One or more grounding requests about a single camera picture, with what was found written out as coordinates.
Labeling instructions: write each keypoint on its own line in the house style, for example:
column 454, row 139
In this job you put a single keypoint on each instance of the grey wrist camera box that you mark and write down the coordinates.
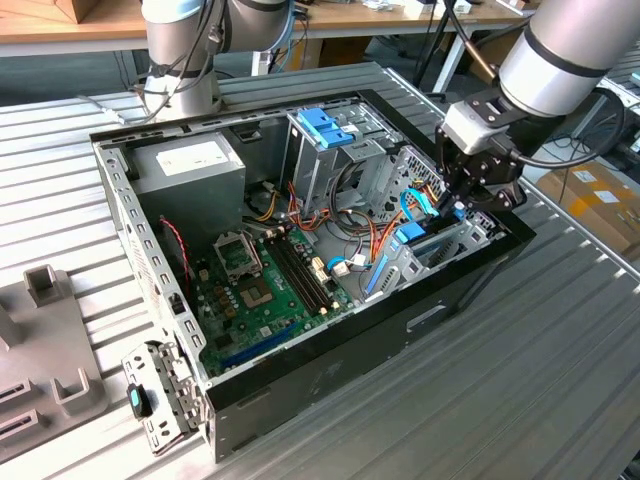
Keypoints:
column 470, row 130

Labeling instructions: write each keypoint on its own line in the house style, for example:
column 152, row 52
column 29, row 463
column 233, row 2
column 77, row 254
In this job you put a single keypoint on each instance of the grey power supply unit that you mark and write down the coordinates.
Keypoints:
column 200, row 200

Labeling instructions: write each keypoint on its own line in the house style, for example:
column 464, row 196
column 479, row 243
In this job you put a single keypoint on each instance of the metal hinged slot bracket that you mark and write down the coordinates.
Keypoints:
column 165, row 430

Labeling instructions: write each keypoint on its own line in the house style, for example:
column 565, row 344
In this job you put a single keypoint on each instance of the brown cardboard box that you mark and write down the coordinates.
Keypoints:
column 80, row 10

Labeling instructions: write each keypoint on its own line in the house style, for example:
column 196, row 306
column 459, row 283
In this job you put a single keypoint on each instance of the metal drive cage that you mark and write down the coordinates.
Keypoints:
column 310, row 170

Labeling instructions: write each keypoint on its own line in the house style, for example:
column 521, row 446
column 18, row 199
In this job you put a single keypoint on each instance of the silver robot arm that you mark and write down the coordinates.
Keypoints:
column 560, row 65

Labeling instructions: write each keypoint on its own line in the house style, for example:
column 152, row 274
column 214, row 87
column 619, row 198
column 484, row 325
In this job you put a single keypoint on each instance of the black case fan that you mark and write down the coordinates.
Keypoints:
column 175, row 250

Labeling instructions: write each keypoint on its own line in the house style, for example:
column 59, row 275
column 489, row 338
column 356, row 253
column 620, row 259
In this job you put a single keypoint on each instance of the metal slat table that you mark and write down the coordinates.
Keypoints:
column 631, row 95

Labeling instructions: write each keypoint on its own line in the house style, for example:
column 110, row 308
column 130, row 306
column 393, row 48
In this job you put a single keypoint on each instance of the black blue bracket latch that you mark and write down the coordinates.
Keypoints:
column 135, row 400

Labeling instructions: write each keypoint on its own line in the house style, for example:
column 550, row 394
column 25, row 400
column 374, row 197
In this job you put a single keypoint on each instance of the blue drive cage latch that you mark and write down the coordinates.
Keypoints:
column 320, row 125

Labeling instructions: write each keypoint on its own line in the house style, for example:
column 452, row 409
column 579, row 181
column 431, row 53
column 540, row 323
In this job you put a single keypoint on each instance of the black tripod pole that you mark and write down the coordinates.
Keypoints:
column 430, row 55

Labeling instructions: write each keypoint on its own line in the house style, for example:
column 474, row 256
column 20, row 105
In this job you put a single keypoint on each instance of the metal disk bay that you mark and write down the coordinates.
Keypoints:
column 407, row 270

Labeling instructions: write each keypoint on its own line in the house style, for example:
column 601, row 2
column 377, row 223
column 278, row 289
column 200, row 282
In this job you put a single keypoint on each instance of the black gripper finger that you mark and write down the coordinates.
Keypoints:
column 500, row 197
column 452, row 170

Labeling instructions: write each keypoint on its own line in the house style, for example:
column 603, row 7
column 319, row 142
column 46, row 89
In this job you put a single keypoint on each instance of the black open PC case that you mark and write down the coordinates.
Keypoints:
column 360, row 360

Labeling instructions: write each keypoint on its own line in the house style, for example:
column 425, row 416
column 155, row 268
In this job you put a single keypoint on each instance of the black RAM slot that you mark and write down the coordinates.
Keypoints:
column 303, row 273
column 309, row 270
column 290, row 278
column 296, row 275

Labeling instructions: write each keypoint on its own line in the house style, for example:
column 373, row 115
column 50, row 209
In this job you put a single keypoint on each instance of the wooden top desk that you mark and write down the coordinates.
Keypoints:
column 350, row 20

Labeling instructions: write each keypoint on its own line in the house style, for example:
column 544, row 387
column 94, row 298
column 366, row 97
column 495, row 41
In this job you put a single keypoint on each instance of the labelled cardboard box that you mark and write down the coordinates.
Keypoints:
column 590, row 200

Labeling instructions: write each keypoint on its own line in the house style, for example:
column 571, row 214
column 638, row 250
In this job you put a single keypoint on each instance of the grey parts rack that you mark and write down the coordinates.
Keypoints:
column 45, row 345

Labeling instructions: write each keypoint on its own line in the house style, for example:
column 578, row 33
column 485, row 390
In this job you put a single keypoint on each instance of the hard disk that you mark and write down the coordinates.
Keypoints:
column 411, row 234

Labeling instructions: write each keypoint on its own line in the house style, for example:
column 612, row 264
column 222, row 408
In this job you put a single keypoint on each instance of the green motherboard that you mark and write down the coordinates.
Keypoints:
column 272, row 320

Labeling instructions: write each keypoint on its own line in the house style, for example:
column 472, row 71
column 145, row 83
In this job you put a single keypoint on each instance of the blue expansion slot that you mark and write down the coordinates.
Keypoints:
column 250, row 351

